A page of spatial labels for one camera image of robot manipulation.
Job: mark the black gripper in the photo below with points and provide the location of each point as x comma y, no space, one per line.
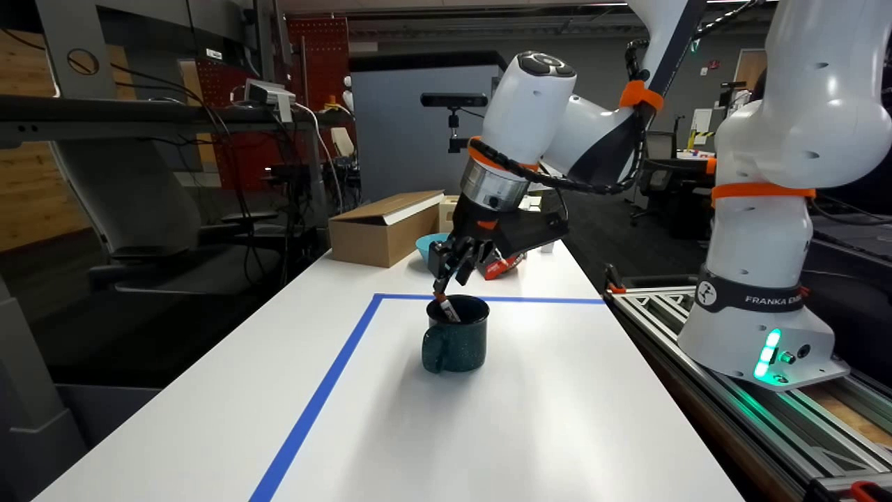
491,241

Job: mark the aluminium rail frame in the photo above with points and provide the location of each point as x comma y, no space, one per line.
743,420

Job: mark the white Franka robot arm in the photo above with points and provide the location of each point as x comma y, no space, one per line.
789,233

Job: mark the blue tape rectangle outline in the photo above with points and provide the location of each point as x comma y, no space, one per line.
315,407

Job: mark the brown cardboard box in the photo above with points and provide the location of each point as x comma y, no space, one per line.
371,237

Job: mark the grey partition board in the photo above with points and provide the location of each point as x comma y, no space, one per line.
399,128

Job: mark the white power adapter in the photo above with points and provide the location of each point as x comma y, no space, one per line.
269,93

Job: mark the orange red snack bag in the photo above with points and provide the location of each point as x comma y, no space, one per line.
502,269

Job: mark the dark teal enamel mug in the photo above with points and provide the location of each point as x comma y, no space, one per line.
462,343

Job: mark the black camera on stand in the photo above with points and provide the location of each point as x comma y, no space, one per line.
452,98

